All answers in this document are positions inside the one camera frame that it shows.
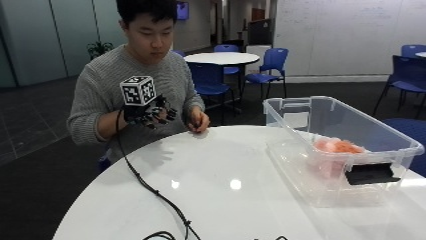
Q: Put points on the white marker cube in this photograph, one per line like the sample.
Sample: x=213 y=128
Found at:
x=138 y=90

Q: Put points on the blue chair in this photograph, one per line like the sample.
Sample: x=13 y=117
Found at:
x=406 y=80
x=407 y=143
x=227 y=56
x=268 y=66
x=207 y=80
x=178 y=52
x=412 y=50

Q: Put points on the the person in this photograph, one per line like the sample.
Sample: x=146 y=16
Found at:
x=110 y=80

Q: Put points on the round white table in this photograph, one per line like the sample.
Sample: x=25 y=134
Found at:
x=221 y=58

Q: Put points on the green potted plant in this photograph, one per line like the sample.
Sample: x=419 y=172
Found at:
x=98 y=48

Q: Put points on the pink soft toy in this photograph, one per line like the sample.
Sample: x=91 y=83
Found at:
x=334 y=150

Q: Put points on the clear plastic storage bin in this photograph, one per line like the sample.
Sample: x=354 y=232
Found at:
x=336 y=146

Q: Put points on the wall screen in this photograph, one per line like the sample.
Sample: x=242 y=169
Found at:
x=181 y=10

